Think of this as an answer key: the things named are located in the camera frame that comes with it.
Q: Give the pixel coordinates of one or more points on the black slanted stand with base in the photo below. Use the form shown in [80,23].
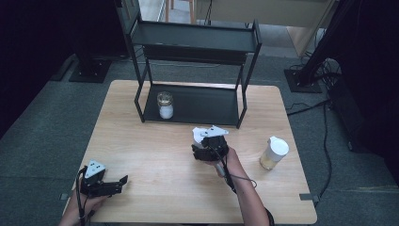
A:
[302,80]

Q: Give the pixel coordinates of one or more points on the black stand with square base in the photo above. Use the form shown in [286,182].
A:
[91,70]

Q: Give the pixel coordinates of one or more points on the black metal two-tier shelf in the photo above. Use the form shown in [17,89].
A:
[191,103]

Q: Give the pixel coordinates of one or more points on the black wristband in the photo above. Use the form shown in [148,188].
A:
[270,218]

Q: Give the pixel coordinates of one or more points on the person's left hand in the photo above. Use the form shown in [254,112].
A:
[84,205]

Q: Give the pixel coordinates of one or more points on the gold-lidded glass seasoning jar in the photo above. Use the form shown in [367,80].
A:
[165,106]

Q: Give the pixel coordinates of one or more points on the dark equipment case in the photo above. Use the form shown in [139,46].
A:
[348,116]

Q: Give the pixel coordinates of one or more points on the beige desk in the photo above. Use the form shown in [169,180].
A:
[266,12]

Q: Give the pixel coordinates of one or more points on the person's right hand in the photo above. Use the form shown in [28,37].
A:
[230,161]

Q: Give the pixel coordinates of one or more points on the white-lidded jar with white contents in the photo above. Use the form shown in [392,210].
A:
[199,136]

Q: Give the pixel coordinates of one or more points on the white-lidded jar with yellow contents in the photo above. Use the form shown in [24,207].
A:
[274,153]

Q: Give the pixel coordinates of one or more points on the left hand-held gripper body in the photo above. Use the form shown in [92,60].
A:
[92,180]

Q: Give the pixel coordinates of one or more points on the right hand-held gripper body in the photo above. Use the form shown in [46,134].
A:
[215,146]

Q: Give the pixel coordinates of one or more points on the grey table bracket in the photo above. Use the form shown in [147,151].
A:
[64,196]
[310,197]

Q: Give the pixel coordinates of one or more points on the wooden chair legs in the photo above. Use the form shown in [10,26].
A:
[178,9]

